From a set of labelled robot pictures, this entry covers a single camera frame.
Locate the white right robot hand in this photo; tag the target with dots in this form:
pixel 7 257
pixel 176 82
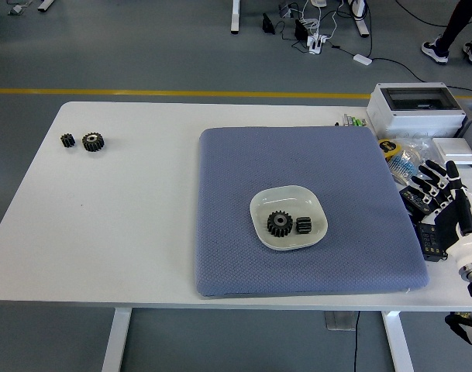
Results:
pixel 452 221

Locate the small black gear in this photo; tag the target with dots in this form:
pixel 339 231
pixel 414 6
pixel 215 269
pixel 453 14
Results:
pixel 304 225
pixel 67 140

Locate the large black gear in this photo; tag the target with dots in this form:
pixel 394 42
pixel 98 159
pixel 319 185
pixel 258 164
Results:
pixel 93 144
pixel 280 229

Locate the yellow and black board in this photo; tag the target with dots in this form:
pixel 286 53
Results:
pixel 467 315

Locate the black controller panel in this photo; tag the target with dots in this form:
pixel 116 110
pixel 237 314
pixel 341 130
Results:
pixel 412 201

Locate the clear bag of parts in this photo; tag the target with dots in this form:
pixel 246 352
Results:
pixel 410 155

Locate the green terminal connectors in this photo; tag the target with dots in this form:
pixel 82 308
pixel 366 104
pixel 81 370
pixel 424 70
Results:
pixel 353 121

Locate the white square dish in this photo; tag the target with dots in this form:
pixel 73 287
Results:
pixel 297 197

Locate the white power adapter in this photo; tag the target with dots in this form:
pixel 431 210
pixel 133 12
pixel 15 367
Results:
pixel 362 59

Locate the person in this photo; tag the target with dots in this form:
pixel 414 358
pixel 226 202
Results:
pixel 458 19

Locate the blue-grey quilted mat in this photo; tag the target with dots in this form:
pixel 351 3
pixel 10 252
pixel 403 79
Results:
pixel 239 193

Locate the white power strip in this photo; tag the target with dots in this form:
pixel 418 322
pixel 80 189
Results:
pixel 316 43

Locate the white background table leg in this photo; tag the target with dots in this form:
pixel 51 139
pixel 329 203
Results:
pixel 235 15
pixel 359 17

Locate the black charger block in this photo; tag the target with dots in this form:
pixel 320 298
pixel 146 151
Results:
pixel 300 29

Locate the black stand on floor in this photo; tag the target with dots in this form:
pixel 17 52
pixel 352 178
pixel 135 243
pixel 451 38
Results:
pixel 267 23

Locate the white background table foot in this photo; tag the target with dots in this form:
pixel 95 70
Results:
pixel 45 4

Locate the grey floor item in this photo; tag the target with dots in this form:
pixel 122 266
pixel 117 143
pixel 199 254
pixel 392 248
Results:
pixel 18 9

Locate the white switch panel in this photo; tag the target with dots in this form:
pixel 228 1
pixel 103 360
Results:
pixel 454 149

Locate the grey electrical enclosure box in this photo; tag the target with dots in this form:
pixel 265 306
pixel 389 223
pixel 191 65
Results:
pixel 414 120

